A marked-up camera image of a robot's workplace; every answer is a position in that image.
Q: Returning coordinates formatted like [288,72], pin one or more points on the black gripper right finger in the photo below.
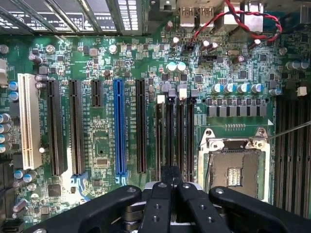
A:
[194,211]

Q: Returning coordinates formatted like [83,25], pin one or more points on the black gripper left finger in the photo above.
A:
[158,208]

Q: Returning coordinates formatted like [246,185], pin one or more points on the black-latch RAM slot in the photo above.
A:
[170,131]
[193,131]

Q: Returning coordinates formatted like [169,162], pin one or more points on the white-latch RAM slot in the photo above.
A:
[299,150]
[182,131]

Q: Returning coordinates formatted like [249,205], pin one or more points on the black RAM slot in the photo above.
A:
[308,150]
[289,150]
[280,150]

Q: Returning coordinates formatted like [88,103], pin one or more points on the RAM slot with closed latch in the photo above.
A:
[161,99]

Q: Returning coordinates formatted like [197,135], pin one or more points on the metal CPU socket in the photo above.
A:
[233,167]

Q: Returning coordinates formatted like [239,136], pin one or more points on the long black expansion slot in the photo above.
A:
[76,126]
[141,126]
[54,126]

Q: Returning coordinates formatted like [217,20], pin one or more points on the blue expansion slot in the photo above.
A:
[120,126]

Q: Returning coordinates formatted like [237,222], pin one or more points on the thin metal locking lever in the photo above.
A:
[289,131]

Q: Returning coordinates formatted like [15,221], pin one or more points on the short black expansion slot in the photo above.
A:
[97,93]

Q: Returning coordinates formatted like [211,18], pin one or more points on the silver can capacitor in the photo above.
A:
[181,67]
[171,67]

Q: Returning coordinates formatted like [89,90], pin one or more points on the white PCI expansion slot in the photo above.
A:
[30,121]

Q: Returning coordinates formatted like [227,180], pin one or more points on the green PC motherboard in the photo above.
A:
[102,60]

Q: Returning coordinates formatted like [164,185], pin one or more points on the metal USB port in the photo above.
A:
[206,15]
[187,15]

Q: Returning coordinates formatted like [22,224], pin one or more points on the large metal port block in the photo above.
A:
[252,23]

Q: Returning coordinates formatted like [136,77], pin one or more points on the white plastic board connector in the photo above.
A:
[2,72]

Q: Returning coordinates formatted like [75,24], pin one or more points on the PC case rear panel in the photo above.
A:
[73,14]

